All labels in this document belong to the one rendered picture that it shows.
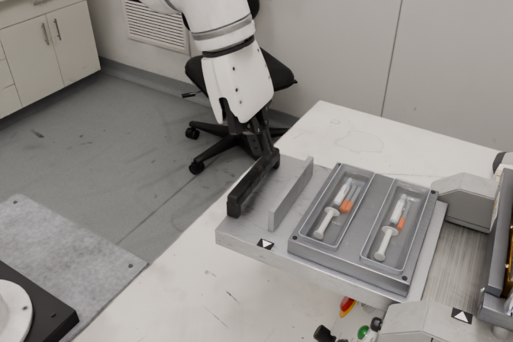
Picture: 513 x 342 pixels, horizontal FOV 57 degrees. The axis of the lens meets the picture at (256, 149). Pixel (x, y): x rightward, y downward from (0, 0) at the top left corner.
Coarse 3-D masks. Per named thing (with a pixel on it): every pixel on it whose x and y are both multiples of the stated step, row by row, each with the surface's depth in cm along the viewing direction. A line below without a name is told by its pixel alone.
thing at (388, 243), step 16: (400, 192) 70; (416, 192) 70; (384, 208) 68; (400, 208) 68; (416, 208) 68; (384, 224) 65; (400, 224) 65; (416, 224) 65; (368, 240) 62; (384, 240) 62; (400, 240) 62; (368, 256) 60; (384, 256) 60; (400, 256) 60
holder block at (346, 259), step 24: (336, 168) 77; (384, 192) 72; (432, 192) 72; (360, 216) 68; (288, 240) 64; (360, 240) 64; (336, 264) 62; (360, 264) 60; (408, 264) 60; (384, 288) 60; (408, 288) 58
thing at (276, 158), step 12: (264, 156) 77; (276, 156) 79; (252, 168) 75; (264, 168) 75; (276, 168) 81; (240, 180) 72; (252, 180) 72; (240, 192) 70; (228, 204) 70; (240, 204) 70
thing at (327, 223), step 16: (336, 176) 74; (352, 176) 74; (368, 176) 74; (336, 192) 70; (352, 192) 70; (320, 208) 68; (336, 208) 68; (352, 208) 68; (304, 224) 65; (320, 224) 65; (336, 224) 65; (320, 240) 62; (336, 240) 62
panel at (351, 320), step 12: (348, 312) 77; (360, 312) 71; (372, 312) 67; (384, 312) 63; (336, 324) 79; (348, 324) 73; (360, 324) 68; (336, 336) 75; (348, 336) 69; (372, 336) 61
